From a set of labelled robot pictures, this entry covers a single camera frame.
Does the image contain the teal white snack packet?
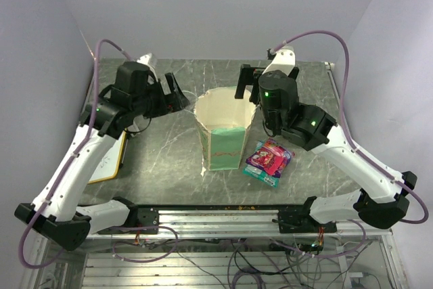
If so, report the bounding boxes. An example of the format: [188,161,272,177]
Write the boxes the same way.
[243,164,279,188]

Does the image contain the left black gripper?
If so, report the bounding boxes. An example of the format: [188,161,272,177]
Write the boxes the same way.
[131,71,189,118]

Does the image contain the purple cable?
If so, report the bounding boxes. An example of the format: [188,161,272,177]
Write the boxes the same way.
[267,30,430,259]
[18,39,179,269]

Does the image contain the aluminium rail frame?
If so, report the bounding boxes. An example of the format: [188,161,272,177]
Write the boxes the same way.
[37,207,393,239]

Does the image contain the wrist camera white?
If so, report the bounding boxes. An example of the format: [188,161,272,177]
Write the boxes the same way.
[264,46,296,76]
[137,53,158,78]

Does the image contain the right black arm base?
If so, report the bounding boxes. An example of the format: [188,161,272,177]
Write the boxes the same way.
[272,205,337,234]

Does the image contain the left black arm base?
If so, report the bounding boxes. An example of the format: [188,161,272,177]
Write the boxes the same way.
[98,208,160,235]

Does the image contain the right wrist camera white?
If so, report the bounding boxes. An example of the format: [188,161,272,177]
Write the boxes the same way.
[264,46,296,76]

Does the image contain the small whiteboard yellow frame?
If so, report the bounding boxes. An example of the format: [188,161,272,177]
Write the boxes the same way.
[89,132,128,184]

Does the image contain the green paper bag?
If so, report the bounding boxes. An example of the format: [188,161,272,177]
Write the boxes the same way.
[193,87,256,171]

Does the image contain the loose cables under table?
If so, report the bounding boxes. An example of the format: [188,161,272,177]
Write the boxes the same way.
[111,231,369,289]

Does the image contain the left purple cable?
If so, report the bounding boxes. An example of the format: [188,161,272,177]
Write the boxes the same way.
[18,39,179,269]

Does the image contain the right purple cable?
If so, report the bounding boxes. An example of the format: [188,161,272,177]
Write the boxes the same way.
[267,30,430,259]

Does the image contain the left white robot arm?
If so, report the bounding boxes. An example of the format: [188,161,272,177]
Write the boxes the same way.
[14,61,189,251]

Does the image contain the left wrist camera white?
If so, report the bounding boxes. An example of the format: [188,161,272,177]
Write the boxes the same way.
[137,53,158,78]

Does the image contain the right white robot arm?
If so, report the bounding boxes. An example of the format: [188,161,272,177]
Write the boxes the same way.
[234,64,417,232]

